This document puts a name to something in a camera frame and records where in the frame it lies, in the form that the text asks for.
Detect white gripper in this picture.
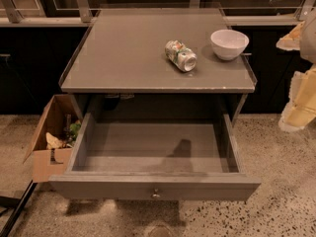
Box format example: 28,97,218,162
276,9,316,132

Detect crushed 7up soda can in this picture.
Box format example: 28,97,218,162
165,40,198,72

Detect open grey top drawer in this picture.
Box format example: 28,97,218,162
49,115,261,200

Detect grey cabinet with top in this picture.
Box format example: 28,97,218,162
58,7,258,123

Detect round metal drawer knob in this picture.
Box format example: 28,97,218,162
151,189,161,199

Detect white ceramic bowl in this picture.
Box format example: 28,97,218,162
210,30,249,60

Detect green plastic item in box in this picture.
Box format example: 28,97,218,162
69,120,81,140

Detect crumpled beige paper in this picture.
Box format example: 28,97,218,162
45,132,63,149

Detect brown cardboard box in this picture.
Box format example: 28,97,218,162
24,95,78,183

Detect black floor bar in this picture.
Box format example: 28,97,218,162
0,181,37,237

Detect metal window frame rail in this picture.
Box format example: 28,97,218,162
0,0,316,27

